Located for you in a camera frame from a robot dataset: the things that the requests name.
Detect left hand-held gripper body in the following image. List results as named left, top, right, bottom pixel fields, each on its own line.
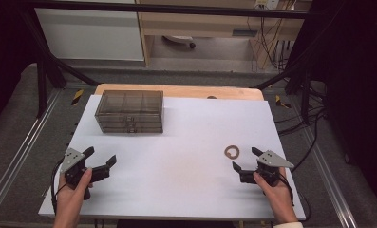
left=60, top=147, right=97, bottom=201

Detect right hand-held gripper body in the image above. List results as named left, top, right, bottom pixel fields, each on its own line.
left=255, top=149, right=295, bottom=187

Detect tan braided hair tie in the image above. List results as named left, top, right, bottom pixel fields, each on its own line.
left=223, top=144, right=241, bottom=161

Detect smoky transparent drawer organizer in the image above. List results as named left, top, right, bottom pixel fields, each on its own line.
left=94, top=89, right=164, bottom=134

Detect person's right hand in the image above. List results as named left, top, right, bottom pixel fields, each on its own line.
left=253, top=167, right=299, bottom=224

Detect person's left hand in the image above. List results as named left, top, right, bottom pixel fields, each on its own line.
left=54, top=168, right=94, bottom=219

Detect yellow and black tape marker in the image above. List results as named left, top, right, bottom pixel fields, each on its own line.
left=70, top=88, right=85, bottom=106
left=274, top=94, right=292, bottom=109

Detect black metal stand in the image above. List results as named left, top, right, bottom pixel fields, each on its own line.
left=17, top=8, right=101, bottom=119
left=254, top=6, right=328, bottom=125

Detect white cabinet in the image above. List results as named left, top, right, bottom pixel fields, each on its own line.
left=33, top=0, right=145, bottom=62

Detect white chair base with caster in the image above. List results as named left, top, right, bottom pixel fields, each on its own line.
left=161, top=34, right=198, bottom=50

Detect light wooden desk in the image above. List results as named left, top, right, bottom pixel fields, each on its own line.
left=135, top=0, right=313, bottom=68

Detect white power strip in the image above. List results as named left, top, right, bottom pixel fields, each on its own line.
left=254, top=0, right=281, bottom=10

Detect black horizontal metal bar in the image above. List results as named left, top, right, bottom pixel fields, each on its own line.
left=18, top=1, right=324, bottom=20

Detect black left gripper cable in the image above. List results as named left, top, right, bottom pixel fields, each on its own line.
left=50, top=157, right=67, bottom=217

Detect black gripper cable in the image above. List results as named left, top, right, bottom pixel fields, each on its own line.
left=280, top=175, right=312, bottom=222
left=50, top=157, right=67, bottom=217

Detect black floor cables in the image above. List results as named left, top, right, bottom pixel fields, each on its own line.
left=273, top=100, right=329, bottom=174

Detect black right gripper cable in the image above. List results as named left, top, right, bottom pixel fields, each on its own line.
left=280, top=175, right=312, bottom=222

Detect aluminium floor rail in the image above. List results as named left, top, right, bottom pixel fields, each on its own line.
left=0, top=89, right=63, bottom=220
left=298, top=125, right=359, bottom=228

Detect bundle of hanging cables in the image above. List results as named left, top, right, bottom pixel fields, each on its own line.
left=246, top=9, right=298, bottom=71

